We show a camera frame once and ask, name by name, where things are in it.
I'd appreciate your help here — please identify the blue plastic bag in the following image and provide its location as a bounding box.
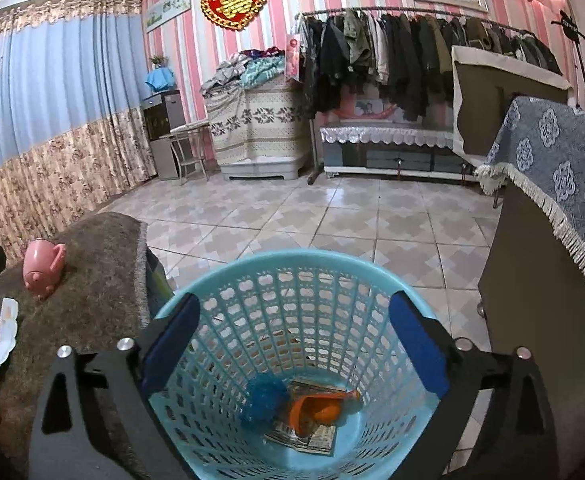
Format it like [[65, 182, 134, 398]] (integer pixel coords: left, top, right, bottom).
[[240, 373, 290, 431]]

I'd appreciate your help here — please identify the orange plastic bag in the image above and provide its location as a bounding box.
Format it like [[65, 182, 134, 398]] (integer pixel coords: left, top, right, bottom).
[[288, 390, 362, 438]]

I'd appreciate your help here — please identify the dark brown table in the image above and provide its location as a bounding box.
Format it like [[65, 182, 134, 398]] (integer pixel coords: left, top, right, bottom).
[[479, 184, 585, 479]]

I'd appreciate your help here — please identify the pink pig mug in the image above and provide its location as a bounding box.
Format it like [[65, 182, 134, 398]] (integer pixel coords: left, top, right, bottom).
[[22, 240, 67, 300]]

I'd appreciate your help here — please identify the light blue plastic basket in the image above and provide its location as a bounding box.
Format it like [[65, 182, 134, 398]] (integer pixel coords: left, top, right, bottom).
[[150, 249, 437, 479]]

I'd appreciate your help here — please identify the blue patterned table cloth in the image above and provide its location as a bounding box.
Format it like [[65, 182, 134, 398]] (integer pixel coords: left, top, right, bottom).
[[475, 96, 585, 277]]

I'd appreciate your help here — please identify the tv stand with lace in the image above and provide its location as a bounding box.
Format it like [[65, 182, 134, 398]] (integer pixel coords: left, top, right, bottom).
[[318, 122, 475, 184]]

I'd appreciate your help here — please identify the blue and floral curtain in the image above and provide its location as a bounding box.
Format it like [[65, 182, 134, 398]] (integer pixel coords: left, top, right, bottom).
[[0, 0, 156, 262]]

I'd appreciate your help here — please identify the small white stool table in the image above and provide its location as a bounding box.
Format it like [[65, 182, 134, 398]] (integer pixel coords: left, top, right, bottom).
[[163, 120, 210, 184]]

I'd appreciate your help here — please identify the grey water dispenser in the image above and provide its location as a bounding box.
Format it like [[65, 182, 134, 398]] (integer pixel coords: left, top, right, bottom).
[[142, 90, 186, 180]]

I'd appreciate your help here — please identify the dark framed screen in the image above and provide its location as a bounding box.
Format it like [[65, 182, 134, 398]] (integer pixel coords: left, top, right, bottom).
[[452, 46, 577, 167]]

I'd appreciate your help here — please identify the cloth covered chest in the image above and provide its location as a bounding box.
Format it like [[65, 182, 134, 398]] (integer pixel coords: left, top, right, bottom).
[[204, 75, 311, 180]]

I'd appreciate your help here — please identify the blue covered water bottle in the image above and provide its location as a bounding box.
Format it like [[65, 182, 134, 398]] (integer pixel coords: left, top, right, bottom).
[[145, 66, 176, 93]]

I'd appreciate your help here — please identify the clothes rack with garments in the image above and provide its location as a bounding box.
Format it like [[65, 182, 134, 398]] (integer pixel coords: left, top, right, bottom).
[[287, 6, 565, 177]]

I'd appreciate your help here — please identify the small potted plant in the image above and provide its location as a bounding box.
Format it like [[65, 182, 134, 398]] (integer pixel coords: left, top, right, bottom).
[[149, 54, 169, 70]]

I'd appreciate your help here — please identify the pile of clothes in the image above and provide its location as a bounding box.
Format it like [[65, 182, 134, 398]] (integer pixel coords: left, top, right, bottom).
[[199, 47, 285, 96]]

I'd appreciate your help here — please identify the landscape wall calendar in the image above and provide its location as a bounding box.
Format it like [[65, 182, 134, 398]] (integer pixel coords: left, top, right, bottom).
[[145, 0, 192, 32]]

